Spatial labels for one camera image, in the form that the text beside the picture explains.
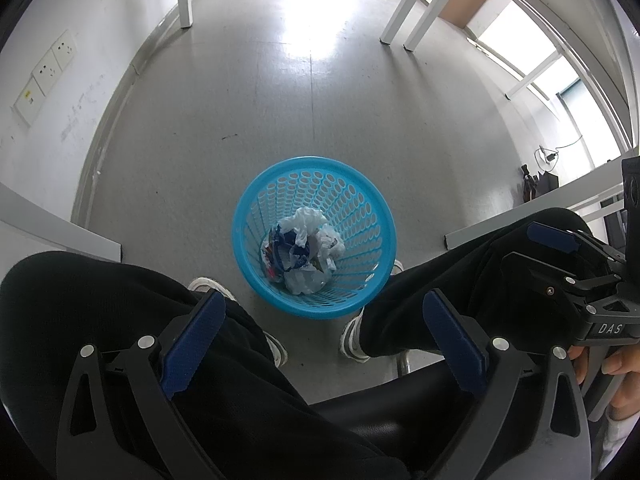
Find white wall plate yellow mark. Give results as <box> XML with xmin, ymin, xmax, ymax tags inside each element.
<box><xmin>12</xmin><ymin>80</ymin><xmax>43</xmax><ymax>126</ymax></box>

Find person's left leg black pants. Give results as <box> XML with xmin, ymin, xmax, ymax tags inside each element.
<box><xmin>0</xmin><ymin>251</ymin><xmax>410</xmax><ymax>480</ymax></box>

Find person's right forearm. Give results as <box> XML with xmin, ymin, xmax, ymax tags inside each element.
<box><xmin>590</xmin><ymin>407</ymin><xmax>640</xmax><ymax>480</ymax></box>

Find clear plastic wrap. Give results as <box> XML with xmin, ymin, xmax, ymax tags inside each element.
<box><xmin>284</xmin><ymin>260</ymin><xmax>332</xmax><ymax>295</ymax></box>

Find person's right white shoe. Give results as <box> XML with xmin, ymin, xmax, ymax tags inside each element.
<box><xmin>340</xmin><ymin>259</ymin><xmax>407</xmax><ymax>362</ymax></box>

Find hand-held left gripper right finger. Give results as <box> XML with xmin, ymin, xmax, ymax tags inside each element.
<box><xmin>422</xmin><ymin>288</ymin><xmax>593</xmax><ymax>480</ymax></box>

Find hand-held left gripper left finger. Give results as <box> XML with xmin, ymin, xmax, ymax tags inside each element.
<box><xmin>54</xmin><ymin>288</ymin><xmax>227</xmax><ymax>480</ymax></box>

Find blue and white snack wrapper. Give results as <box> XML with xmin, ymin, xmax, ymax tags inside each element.
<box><xmin>261</xmin><ymin>225</ymin><xmax>313</xmax><ymax>281</ymax></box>

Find person's white shoe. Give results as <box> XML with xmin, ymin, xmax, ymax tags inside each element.
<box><xmin>340</xmin><ymin>259</ymin><xmax>407</xmax><ymax>362</ymax></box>
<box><xmin>187</xmin><ymin>277</ymin><xmax>289</xmax><ymax>367</ymax></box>

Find dark floor object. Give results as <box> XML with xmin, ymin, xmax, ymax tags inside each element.
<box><xmin>519</xmin><ymin>164</ymin><xmax>560</xmax><ymax>206</ymax></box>

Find blue plastic waste basket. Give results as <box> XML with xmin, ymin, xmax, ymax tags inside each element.
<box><xmin>232</xmin><ymin>156</ymin><xmax>398</xmax><ymax>318</ymax></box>

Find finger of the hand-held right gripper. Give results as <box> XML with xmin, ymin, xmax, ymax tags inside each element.
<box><xmin>500</xmin><ymin>251</ymin><xmax>620</xmax><ymax>312</ymax></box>
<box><xmin>526</xmin><ymin>221</ymin><xmax>626</xmax><ymax>264</ymax></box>

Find black chair seat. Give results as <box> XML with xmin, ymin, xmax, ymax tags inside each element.
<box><xmin>305</xmin><ymin>360</ymin><xmax>481</xmax><ymax>480</ymax></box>

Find clear plastic bag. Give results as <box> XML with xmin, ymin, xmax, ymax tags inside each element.
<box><xmin>277</xmin><ymin>206</ymin><xmax>347</xmax><ymax>271</ymax></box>

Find person's right leg black pants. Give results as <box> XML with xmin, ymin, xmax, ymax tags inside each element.
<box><xmin>357</xmin><ymin>207</ymin><xmax>626</xmax><ymax>376</ymax></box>

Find black cable with charger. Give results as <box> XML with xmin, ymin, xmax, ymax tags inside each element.
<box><xmin>534</xmin><ymin>132</ymin><xmax>583</xmax><ymax>163</ymax></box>

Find person's left white shoe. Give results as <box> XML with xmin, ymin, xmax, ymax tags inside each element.
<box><xmin>187</xmin><ymin>277</ymin><xmax>289</xmax><ymax>367</ymax></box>

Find person's right hand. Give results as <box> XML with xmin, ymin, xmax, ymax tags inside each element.
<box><xmin>567</xmin><ymin>345</ymin><xmax>640</xmax><ymax>412</ymax></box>

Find white wall socket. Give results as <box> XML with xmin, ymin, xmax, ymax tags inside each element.
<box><xmin>32</xmin><ymin>50</ymin><xmax>63</xmax><ymax>96</ymax></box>
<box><xmin>50</xmin><ymin>30</ymin><xmax>78</xmax><ymax>72</ymax></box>

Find person's leg black pants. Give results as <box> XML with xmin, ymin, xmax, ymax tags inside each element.
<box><xmin>0</xmin><ymin>251</ymin><xmax>410</xmax><ymax>480</ymax></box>
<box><xmin>357</xmin><ymin>207</ymin><xmax>626</xmax><ymax>376</ymax></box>

